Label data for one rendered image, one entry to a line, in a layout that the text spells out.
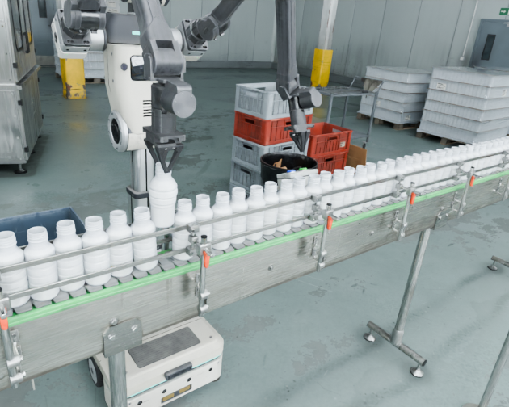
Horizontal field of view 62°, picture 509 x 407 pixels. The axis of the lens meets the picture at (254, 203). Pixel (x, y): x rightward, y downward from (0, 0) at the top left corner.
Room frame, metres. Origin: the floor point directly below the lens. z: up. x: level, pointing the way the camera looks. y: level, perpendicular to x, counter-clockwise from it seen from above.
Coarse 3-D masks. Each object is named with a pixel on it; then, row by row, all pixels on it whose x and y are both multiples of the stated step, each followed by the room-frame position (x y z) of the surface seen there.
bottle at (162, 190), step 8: (160, 168) 0.96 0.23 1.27; (160, 176) 0.96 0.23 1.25; (168, 176) 0.97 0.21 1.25; (152, 184) 0.95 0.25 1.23; (160, 184) 0.95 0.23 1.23; (168, 184) 0.96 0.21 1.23; (176, 184) 0.98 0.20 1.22; (152, 192) 0.95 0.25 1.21; (160, 192) 0.94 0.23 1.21; (168, 192) 0.95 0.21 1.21; (176, 192) 0.97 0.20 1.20; (152, 200) 0.95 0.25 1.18; (160, 200) 0.94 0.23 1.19; (168, 200) 0.95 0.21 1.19; (152, 208) 0.96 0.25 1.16; (160, 208) 0.95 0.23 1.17; (168, 208) 0.95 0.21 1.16; (152, 216) 0.96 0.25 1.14; (160, 216) 0.95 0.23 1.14; (168, 216) 0.96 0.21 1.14; (160, 224) 0.95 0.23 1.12; (168, 224) 0.96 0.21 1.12
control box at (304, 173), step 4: (288, 172) 1.47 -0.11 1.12; (292, 172) 1.46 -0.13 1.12; (296, 172) 1.47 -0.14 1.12; (300, 172) 1.46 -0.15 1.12; (304, 172) 1.47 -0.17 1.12; (308, 172) 1.48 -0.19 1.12; (312, 172) 1.49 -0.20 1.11; (316, 172) 1.51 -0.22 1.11; (280, 176) 1.47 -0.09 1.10; (284, 176) 1.45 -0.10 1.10; (288, 176) 1.43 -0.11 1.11; (292, 176) 1.43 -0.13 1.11; (304, 176) 1.46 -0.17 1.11; (308, 176) 1.48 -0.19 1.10; (280, 180) 1.46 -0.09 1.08; (292, 180) 1.43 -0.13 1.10; (280, 184) 1.46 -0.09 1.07
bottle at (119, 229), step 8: (112, 216) 0.89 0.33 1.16; (120, 216) 0.89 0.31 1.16; (112, 224) 0.89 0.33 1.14; (120, 224) 0.89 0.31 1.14; (112, 232) 0.88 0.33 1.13; (120, 232) 0.88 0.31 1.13; (128, 232) 0.90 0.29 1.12; (112, 240) 0.88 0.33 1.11; (112, 248) 0.88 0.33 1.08; (120, 248) 0.88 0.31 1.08; (128, 248) 0.89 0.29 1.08; (112, 256) 0.88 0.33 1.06; (120, 256) 0.88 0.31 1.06; (128, 256) 0.89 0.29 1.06; (112, 264) 0.88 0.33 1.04; (120, 264) 0.88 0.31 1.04; (112, 272) 0.88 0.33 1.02; (120, 272) 0.88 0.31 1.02; (128, 272) 0.89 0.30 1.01
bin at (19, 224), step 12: (12, 216) 1.24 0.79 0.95; (24, 216) 1.26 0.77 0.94; (36, 216) 1.28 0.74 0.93; (48, 216) 1.31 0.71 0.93; (60, 216) 1.33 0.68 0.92; (72, 216) 1.33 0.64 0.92; (0, 228) 1.21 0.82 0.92; (12, 228) 1.24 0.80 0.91; (24, 228) 1.26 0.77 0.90; (48, 228) 1.31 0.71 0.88; (84, 228) 1.22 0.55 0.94; (24, 240) 1.26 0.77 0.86; (48, 240) 1.30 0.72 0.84
